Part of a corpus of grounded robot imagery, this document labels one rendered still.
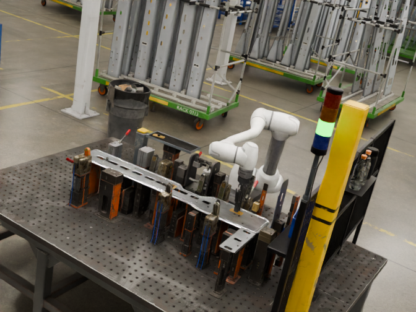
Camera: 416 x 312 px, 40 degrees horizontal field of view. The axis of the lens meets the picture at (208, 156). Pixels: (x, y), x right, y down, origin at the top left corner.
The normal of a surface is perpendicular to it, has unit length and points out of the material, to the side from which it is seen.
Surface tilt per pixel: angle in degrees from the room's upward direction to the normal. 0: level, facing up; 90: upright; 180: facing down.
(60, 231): 0
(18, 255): 0
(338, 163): 90
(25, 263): 0
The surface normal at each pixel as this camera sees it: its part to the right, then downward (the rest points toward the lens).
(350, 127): -0.48, 0.25
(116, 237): 0.18, -0.91
